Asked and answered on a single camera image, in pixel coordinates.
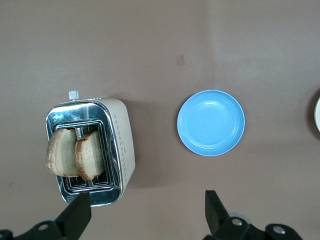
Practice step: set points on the blue plate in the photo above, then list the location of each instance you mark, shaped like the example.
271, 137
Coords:
211, 122

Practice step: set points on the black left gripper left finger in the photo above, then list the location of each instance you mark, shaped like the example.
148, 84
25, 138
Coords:
75, 217

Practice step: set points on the beige chrome toaster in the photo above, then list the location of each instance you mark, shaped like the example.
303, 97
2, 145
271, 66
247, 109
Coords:
122, 130

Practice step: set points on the beige plate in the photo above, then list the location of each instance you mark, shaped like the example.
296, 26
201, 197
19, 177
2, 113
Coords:
318, 115

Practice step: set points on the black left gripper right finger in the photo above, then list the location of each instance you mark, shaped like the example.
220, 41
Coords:
217, 215

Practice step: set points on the toasted bread slice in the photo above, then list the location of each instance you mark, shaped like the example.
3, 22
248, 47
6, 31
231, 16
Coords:
91, 155
62, 150

